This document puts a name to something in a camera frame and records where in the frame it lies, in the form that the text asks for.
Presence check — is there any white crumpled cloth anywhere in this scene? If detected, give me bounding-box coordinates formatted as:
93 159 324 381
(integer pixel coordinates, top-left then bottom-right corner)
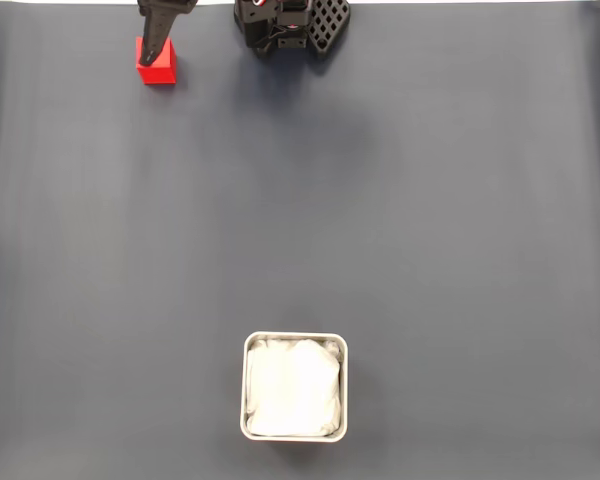
245 338 343 437

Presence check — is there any red cube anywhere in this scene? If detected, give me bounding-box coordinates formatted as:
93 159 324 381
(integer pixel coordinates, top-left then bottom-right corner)
136 37 178 86

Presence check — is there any dark grey table mat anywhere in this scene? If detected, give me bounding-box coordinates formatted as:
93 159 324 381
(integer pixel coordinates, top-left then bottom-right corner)
0 2 600 480

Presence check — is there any square metal box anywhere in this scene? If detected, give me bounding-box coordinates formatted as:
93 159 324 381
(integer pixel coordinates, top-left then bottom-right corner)
239 331 349 442

